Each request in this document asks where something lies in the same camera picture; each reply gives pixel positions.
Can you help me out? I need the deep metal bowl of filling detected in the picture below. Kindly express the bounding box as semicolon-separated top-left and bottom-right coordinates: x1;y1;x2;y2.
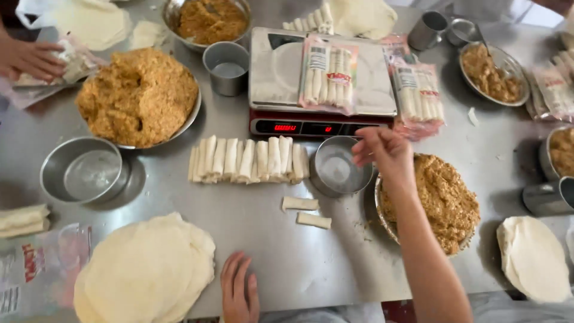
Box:
161;0;252;53

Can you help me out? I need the round metal pan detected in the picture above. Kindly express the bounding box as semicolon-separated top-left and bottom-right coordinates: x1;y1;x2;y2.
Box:
39;136;132;205

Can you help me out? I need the metal spoon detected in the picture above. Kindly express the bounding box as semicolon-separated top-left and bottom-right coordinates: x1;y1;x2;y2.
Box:
474;23;512;79

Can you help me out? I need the person's left hand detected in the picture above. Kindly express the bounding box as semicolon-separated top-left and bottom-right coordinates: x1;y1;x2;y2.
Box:
220;251;261;323

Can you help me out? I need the long row of spring rolls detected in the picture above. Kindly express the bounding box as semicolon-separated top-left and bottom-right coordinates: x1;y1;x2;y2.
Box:
187;135;311;185

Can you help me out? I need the loose torn wrapper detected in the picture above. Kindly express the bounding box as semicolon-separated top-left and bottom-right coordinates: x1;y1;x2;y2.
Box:
129;20;167;50

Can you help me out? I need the steel digital weighing scale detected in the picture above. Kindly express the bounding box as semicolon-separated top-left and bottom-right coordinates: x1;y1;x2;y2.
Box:
248;26;398;138

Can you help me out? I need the tipped metal cup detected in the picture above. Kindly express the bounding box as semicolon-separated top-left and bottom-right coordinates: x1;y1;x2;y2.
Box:
522;176;574;217

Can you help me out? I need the large stack of round wrappers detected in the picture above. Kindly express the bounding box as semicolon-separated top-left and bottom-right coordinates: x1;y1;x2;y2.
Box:
73;212;217;323

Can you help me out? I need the sealed packet of spring rolls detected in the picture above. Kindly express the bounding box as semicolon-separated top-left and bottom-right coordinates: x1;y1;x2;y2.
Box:
382;53;446;141
298;35;360;115

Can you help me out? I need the person's white garment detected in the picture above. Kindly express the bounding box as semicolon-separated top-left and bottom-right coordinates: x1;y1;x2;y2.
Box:
259;291;574;323

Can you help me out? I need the pile of spring rolls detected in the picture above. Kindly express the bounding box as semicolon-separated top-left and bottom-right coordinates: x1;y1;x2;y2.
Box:
0;204;51;240

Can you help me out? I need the heap of spring roll packets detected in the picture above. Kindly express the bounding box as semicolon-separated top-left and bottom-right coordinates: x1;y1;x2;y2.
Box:
526;63;574;123

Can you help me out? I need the single spring roll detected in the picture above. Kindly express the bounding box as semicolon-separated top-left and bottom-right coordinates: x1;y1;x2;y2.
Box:
281;196;320;213
296;212;333;230

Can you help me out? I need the foil-edged bowl of filling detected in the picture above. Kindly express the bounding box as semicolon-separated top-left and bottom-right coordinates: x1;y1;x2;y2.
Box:
374;153;481;259

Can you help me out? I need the white plastic bag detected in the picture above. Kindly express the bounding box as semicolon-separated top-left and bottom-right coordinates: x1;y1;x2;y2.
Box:
15;0;61;28

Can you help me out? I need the small stack of round wrappers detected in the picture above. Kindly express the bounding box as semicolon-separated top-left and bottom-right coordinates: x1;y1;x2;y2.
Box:
496;216;573;304

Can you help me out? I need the large metal bowl of filling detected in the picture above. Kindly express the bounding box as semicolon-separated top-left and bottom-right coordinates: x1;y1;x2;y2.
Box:
74;47;202;150

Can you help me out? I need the tall metal cup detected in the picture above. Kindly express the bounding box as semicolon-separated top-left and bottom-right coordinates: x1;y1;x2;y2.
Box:
407;10;449;52

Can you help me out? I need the metal pot of filling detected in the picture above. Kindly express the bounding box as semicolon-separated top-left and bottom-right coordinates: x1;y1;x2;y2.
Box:
538;125;574;183

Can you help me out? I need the half-filled plastic packet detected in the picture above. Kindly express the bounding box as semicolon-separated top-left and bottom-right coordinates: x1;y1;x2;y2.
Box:
0;27;106;111

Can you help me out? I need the small metal water bowl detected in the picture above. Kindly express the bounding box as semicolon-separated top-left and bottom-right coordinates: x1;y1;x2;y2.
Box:
309;136;375;198

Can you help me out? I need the empty printed plastic packet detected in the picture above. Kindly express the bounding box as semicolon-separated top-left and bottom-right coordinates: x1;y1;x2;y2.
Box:
0;223;93;320

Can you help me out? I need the metal plate of filling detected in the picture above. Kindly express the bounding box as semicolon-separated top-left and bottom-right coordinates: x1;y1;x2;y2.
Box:
458;41;531;108

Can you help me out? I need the short metal cup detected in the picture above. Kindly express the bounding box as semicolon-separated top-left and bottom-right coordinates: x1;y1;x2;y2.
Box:
446;18;483;48

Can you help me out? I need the metal cup with water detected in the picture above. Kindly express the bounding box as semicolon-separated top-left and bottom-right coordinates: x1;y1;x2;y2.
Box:
202;41;250;97

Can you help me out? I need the folded stack of wrappers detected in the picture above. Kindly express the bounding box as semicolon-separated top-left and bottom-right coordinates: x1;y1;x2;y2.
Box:
329;0;399;40

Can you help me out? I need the short row of spring rolls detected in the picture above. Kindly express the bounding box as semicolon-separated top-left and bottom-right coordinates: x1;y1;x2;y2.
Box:
282;2;335;36

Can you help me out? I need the person's right hand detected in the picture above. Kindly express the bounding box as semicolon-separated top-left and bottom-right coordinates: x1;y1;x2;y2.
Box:
352;127;416;191

